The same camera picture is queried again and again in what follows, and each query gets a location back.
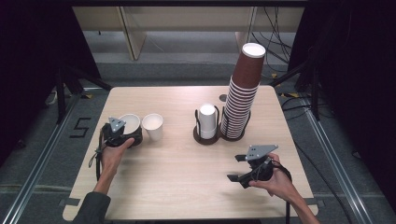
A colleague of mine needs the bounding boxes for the black double cup holder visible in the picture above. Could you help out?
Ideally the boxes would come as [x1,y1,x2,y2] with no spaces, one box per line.
[192,105,252,146]

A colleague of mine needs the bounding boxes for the metal floor rail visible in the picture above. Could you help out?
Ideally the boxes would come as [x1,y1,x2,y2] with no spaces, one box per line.
[0,92,82,224]
[299,96,372,224]

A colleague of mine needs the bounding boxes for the long black floor cable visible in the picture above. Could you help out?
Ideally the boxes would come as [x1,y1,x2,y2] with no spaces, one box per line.
[292,139,353,224]

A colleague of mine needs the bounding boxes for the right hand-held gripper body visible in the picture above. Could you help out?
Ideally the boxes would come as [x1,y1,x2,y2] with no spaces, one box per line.
[246,144,279,183]

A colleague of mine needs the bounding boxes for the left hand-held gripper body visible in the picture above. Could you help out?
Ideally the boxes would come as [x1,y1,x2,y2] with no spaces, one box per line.
[102,117,129,148]

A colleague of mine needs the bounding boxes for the beige wooden shelf unit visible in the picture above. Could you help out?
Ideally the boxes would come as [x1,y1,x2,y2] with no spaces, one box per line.
[71,7,305,62]

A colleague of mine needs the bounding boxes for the bundle of black cables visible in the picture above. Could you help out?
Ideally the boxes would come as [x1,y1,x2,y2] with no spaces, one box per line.
[248,7,294,75]

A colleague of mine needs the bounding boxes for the single white paper cup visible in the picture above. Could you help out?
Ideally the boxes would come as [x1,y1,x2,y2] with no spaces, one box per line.
[141,113,164,142]

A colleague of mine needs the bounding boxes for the black metal stand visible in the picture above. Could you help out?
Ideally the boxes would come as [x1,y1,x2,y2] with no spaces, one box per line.
[269,52,322,121]
[55,64,114,124]

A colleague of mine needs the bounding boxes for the stack of white paper cups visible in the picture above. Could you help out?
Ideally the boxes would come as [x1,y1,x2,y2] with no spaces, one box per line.
[199,103,218,140]

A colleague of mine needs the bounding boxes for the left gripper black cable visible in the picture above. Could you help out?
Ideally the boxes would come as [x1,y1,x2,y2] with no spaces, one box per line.
[88,128,107,182]

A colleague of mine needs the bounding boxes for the person's right hand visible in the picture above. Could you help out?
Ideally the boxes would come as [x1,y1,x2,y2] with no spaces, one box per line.
[248,153,295,203]

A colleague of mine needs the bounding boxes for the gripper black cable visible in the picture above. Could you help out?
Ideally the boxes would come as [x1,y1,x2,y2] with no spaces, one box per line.
[270,161,294,224]
[88,128,107,182]

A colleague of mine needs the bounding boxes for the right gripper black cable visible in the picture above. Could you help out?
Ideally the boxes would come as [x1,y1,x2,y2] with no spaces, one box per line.
[270,161,294,224]

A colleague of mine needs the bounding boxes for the person's left hand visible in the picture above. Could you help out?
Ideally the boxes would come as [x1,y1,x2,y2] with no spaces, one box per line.
[100,137,136,177]

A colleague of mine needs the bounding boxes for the black tape strip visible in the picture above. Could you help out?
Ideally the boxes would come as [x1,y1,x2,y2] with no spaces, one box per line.
[303,197,325,208]
[59,197,81,207]

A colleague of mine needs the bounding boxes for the stack of brown paper cups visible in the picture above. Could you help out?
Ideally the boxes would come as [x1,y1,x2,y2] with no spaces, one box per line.
[221,42,267,139]

